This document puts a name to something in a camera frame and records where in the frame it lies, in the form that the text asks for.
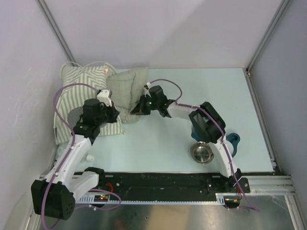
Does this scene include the teal double bowl stand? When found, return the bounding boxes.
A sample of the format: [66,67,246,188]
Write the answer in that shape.
[191,126,240,157]

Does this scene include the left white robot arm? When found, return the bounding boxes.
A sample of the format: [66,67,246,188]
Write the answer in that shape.
[31,98,119,220]

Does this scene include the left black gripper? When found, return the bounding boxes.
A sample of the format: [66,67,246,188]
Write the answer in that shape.
[96,100,119,126]

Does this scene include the striped green white pet tent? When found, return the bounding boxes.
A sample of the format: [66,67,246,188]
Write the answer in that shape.
[53,63,124,145]

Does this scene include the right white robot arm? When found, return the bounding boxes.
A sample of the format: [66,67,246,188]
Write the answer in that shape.
[130,83,242,192]

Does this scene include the white slotted cable duct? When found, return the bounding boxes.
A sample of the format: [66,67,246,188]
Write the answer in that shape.
[76,194,240,206]

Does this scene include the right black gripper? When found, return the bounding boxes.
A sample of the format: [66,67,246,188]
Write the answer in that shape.
[130,95,159,115]

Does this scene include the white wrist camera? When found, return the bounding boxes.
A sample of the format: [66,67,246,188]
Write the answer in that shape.
[97,89,112,107]
[143,82,151,96]

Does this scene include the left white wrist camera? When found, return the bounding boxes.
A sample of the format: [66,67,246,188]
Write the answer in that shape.
[97,89,112,107]

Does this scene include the green checked cushion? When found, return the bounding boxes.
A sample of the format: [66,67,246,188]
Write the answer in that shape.
[106,67,149,124]

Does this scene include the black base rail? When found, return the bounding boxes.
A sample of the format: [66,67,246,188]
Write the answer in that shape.
[95,172,250,201]

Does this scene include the stainless steel bowl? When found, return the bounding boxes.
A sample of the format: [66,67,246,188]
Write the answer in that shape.
[190,141,214,164]

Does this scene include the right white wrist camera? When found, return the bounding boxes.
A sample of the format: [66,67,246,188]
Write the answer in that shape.
[143,82,151,96]

